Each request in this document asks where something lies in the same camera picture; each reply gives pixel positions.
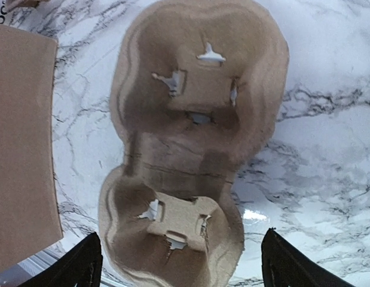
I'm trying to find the brown pulp cup carrier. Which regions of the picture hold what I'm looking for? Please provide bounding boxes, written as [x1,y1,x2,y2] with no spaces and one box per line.
[99,1,289,286]

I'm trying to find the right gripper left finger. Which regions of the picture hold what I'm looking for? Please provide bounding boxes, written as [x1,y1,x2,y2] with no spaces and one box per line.
[20,233,103,287]

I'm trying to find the brown cardboard box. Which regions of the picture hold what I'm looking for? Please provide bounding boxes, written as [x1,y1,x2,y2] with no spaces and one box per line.
[0,25,62,272]

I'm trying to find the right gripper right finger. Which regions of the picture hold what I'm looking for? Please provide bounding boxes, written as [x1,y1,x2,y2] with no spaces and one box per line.
[261,228,351,287]

